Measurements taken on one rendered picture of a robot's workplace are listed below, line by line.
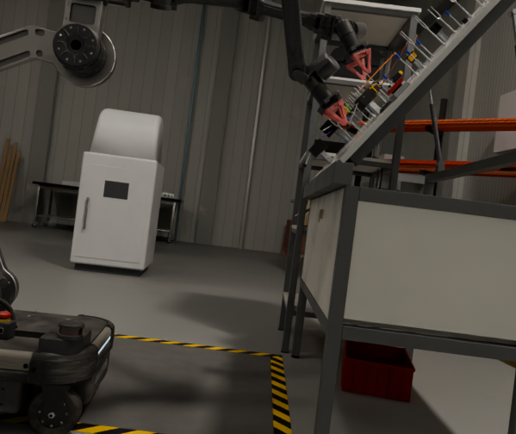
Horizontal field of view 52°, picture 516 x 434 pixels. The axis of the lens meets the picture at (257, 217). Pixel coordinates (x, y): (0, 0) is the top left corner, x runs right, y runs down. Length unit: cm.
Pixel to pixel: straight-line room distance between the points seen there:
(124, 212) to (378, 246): 363
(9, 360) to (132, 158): 355
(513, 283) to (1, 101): 1094
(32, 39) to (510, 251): 162
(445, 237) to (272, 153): 960
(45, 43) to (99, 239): 324
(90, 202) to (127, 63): 672
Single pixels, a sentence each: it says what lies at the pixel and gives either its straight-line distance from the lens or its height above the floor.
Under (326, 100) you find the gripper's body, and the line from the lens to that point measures 178.
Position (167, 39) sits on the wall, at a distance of 1150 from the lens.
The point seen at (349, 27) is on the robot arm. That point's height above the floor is 136.
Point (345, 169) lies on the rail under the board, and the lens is 154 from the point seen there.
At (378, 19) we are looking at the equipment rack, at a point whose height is 183.
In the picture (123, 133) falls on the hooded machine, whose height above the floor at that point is 130.
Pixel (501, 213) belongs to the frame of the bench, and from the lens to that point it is 166.
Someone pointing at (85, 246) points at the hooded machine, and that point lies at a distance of 502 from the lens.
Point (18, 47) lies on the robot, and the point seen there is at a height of 113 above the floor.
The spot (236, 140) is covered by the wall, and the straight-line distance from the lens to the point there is 1105.
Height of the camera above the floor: 68
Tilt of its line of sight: level
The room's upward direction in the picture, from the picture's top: 7 degrees clockwise
